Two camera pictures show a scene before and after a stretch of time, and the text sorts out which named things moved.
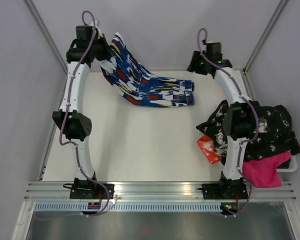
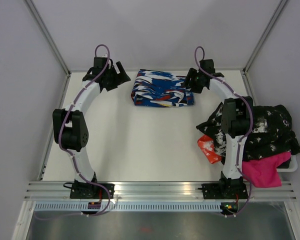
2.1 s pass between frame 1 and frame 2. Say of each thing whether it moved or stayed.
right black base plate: stayed
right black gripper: moved
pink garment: stayed
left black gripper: moved
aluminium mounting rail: stayed
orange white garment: stayed
